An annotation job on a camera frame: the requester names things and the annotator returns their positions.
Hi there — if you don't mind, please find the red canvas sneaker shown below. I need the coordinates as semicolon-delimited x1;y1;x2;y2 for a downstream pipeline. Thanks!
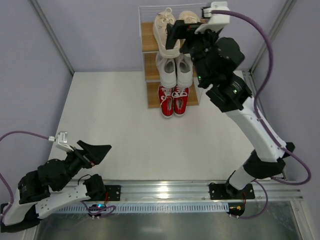
172;85;190;117
158;85;174;118

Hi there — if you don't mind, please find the white wire shoe shelf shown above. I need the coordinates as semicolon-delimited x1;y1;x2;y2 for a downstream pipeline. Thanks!
139;2;207;109

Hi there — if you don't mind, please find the corner aluminium post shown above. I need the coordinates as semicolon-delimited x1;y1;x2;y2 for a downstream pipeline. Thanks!
249;0;297;75
28;0;75;76

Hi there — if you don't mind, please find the aluminium mounting rail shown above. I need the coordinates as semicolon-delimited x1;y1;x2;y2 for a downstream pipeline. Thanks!
62;179;305;204

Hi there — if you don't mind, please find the left corner aluminium post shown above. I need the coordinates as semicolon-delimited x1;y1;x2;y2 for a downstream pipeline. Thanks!
28;0;75;76

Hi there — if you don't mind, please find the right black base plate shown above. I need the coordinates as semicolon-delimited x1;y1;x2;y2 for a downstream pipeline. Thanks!
208;182;255;200

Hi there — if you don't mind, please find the beige sneaker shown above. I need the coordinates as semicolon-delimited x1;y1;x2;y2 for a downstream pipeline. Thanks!
152;7;180;59
178;10;200;24

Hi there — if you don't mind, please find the white slotted cable duct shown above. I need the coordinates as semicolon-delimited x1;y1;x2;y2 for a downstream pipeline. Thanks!
53;202;230;214

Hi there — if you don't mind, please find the white sneaker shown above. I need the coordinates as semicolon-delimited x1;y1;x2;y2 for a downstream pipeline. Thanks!
175;54;193;88
155;52;177;89

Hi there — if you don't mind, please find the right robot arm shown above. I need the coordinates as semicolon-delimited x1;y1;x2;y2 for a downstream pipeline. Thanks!
165;20;295;199

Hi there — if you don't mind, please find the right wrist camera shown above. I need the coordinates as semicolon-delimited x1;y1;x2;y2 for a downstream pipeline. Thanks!
195;1;230;34

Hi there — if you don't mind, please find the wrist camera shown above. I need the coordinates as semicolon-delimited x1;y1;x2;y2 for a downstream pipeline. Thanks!
195;1;230;34
48;131;74;153

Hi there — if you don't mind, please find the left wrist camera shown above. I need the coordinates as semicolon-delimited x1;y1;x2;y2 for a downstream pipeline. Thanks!
48;131;74;153

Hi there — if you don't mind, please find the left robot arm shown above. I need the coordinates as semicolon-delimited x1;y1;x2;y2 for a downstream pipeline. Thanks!
0;140;112;233

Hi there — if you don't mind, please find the right corner aluminium post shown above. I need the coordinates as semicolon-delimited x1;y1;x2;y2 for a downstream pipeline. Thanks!
249;0;297;75

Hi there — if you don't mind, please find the right aluminium frame rail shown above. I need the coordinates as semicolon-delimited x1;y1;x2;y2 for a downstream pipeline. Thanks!
233;81;287;179

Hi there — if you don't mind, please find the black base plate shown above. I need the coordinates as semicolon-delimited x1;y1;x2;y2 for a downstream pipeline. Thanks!
208;182;255;200
100;184;122;202

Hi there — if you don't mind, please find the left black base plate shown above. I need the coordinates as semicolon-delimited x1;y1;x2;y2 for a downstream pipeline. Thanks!
100;184;122;202

